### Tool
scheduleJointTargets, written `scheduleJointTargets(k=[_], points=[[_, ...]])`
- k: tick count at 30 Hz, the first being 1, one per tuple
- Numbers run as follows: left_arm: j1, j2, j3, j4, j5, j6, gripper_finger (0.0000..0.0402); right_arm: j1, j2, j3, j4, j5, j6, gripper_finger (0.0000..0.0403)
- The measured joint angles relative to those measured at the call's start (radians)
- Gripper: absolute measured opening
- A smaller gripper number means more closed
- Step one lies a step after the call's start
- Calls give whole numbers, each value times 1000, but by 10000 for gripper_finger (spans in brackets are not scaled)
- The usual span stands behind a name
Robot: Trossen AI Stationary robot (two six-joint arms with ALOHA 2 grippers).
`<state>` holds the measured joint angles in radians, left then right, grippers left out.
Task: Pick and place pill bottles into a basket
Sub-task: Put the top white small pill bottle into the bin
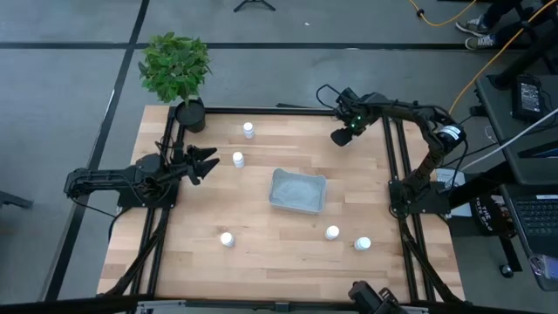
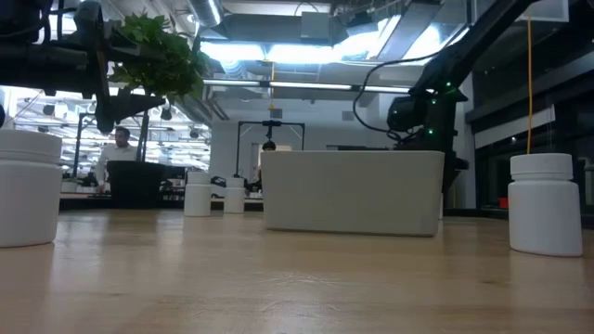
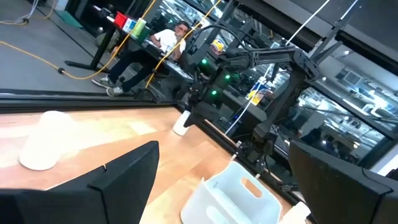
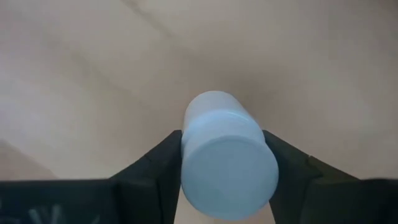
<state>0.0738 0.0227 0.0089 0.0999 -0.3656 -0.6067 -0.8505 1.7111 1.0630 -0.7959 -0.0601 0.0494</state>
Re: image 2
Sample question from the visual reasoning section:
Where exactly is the black camera stand frame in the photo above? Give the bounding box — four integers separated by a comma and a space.
71, 110, 149, 180
235, 119, 306, 180

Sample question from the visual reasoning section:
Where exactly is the green leafy plant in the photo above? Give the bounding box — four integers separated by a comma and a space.
107, 12, 213, 162

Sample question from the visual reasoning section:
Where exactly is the black plant pot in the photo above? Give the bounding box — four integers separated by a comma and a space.
106, 160, 167, 210

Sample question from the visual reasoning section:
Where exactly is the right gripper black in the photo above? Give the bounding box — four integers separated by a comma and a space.
426, 90, 470, 192

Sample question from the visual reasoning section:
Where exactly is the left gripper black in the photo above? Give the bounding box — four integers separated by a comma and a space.
73, 0, 167, 135

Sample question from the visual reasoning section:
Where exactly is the person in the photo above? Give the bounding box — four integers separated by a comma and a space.
94, 125, 139, 194
250, 140, 278, 192

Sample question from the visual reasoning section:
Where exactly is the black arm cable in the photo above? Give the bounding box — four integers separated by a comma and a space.
352, 25, 471, 143

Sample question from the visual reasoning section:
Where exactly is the grey rectangular basket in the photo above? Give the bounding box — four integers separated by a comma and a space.
260, 149, 446, 238

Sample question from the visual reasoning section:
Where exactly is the silver ventilation duct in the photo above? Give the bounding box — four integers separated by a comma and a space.
187, 0, 225, 28

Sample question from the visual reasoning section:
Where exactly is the white pill bottle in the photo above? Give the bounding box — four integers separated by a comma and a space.
507, 152, 584, 258
223, 177, 246, 215
183, 171, 213, 218
0, 128, 64, 249

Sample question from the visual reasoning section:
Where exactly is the long ceiling light bar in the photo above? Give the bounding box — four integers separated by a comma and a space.
202, 78, 412, 95

